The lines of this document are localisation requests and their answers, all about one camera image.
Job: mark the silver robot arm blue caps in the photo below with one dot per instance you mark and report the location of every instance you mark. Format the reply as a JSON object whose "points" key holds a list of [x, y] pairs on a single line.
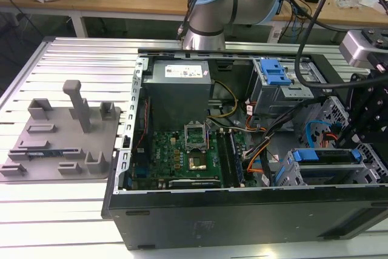
{"points": [[212, 7]]}

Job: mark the silver disk bay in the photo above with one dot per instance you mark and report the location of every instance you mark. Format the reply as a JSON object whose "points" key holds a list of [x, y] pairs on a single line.
{"points": [[333, 174]]}

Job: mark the silver drive cage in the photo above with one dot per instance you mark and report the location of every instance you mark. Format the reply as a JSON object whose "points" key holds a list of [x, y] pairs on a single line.
{"points": [[272, 98]]}

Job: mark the blue drive cage latch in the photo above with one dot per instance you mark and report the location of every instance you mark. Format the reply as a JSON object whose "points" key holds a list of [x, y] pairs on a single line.
{"points": [[274, 72]]}

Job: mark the black RAM slots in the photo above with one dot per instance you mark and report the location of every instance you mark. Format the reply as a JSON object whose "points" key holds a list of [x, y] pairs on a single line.
{"points": [[228, 159]]}

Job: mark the black open PC case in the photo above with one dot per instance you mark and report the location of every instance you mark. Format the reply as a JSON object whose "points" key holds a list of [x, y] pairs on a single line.
{"points": [[242, 219]]}

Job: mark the CPU socket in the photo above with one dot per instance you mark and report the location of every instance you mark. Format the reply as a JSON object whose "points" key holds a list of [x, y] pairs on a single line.
{"points": [[197, 163]]}

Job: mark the black graphics card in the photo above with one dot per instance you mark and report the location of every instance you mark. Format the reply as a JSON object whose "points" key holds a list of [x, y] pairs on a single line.
{"points": [[194, 183]]}

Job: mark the grey power supply unit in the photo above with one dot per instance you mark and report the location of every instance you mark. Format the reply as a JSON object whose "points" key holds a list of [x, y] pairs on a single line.
{"points": [[177, 101]]}

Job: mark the green motherboard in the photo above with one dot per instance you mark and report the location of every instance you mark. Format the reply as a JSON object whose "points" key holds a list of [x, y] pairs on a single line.
{"points": [[165, 159]]}

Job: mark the wooden desk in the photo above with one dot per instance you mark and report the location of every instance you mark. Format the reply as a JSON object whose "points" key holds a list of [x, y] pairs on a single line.
{"points": [[121, 2]]}

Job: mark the grey parts rack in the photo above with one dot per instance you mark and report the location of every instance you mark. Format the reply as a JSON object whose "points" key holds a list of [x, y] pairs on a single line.
{"points": [[60, 137]]}

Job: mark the RAM stick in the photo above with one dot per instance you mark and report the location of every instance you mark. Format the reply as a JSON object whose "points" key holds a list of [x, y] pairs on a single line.
{"points": [[45, 153]]}

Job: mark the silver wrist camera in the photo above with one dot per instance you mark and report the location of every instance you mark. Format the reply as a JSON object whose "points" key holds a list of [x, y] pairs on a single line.
{"points": [[354, 48]]}

